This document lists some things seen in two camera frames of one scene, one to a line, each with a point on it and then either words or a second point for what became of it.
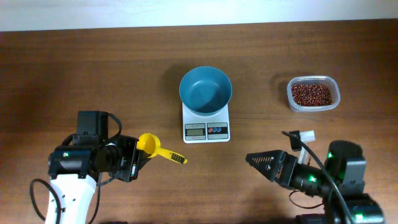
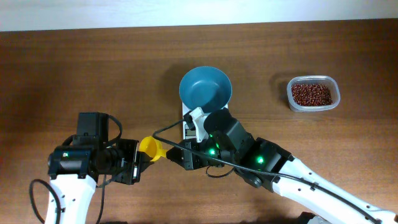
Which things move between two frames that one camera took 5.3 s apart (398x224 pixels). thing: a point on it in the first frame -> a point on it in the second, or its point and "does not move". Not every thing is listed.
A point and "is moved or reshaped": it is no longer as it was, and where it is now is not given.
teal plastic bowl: x=205 y=89 does not move
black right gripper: x=282 y=167 -> x=188 y=154
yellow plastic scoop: x=150 y=144 is moved or reshaped
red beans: x=311 y=95 does not move
